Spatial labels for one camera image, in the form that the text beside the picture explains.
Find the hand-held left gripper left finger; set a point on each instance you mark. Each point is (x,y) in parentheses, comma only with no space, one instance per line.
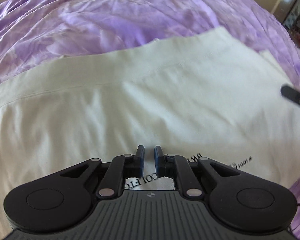
(140,161)

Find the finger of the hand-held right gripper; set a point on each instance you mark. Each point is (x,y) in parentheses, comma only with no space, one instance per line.
(293,96)

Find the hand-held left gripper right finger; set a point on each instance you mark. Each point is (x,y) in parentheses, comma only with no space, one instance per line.
(157,161)

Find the white printed sweatshirt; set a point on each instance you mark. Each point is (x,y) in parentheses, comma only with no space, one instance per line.
(145,100)

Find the purple bed blanket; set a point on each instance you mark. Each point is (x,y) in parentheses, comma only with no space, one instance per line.
(102,17)

